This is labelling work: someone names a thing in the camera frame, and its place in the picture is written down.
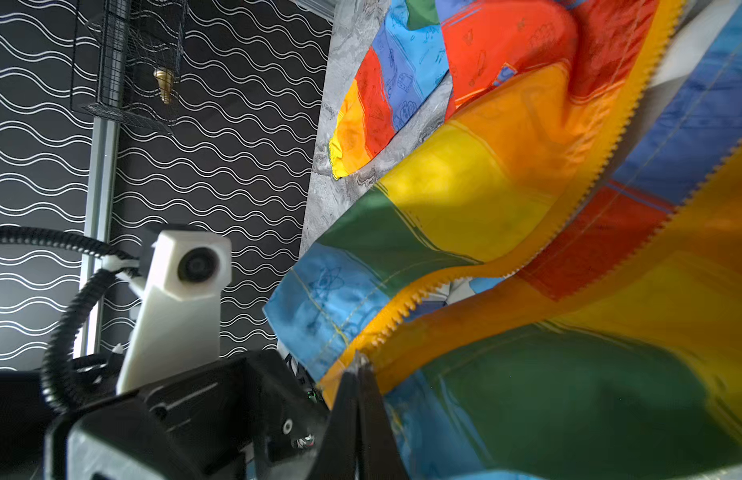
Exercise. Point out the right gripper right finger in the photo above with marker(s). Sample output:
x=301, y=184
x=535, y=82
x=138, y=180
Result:
x=378, y=455

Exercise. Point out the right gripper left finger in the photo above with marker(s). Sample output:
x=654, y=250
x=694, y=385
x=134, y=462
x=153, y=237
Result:
x=336, y=458

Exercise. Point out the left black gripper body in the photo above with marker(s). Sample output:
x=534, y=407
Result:
x=248, y=417

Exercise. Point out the rainbow striped jacket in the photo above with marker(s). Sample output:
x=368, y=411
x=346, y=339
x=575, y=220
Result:
x=550, y=285

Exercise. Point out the small brass object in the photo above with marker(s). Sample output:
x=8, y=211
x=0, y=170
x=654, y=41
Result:
x=165, y=81

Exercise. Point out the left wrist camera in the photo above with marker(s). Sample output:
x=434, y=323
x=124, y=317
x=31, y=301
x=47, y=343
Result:
x=179, y=322

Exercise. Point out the black wire basket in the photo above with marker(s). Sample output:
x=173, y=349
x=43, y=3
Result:
x=117, y=46

